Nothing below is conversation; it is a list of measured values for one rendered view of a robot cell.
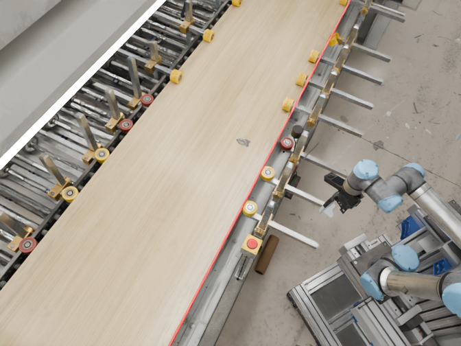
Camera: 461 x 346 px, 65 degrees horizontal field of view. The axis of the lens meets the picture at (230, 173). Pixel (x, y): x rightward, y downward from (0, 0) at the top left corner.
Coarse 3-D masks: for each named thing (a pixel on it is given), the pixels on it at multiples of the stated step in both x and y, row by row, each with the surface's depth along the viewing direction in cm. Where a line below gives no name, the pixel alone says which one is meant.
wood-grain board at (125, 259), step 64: (256, 0) 287; (320, 0) 294; (192, 64) 247; (256, 64) 252; (192, 128) 221; (256, 128) 224; (128, 192) 196; (192, 192) 199; (64, 256) 177; (128, 256) 179; (192, 256) 182; (0, 320) 161; (64, 320) 163; (128, 320) 165
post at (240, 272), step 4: (244, 256) 165; (244, 260) 168; (248, 260) 167; (240, 264) 178; (244, 264) 175; (240, 268) 183; (244, 268) 180; (236, 272) 197; (240, 272) 185; (244, 272) 198; (236, 276) 196; (240, 276) 194
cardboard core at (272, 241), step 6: (270, 240) 276; (276, 240) 277; (270, 246) 273; (264, 252) 271; (270, 252) 271; (264, 258) 268; (270, 258) 271; (258, 264) 267; (264, 264) 266; (258, 270) 270; (264, 270) 265
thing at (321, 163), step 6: (288, 150) 224; (300, 156) 223; (312, 156) 222; (312, 162) 222; (318, 162) 221; (324, 162) 221; (324, 168) 222; (330, 168) 219; (336, 168) 219; (342, 174) 219; (348, 174) 218
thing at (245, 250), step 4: (248, 236) 156; (252, 236) 156; (256, 240) 155; (260, 240) 155; (244, 244) 154; (260, 244) 154; (244, 248) 153; (248, 248) 153; (256, 248) 153; (240, 252) 158; (244, 252) 156; (248, 252) 153; (252, 252) 152; (256, 252) 152; (248, 256) 158; (252, 256) 155
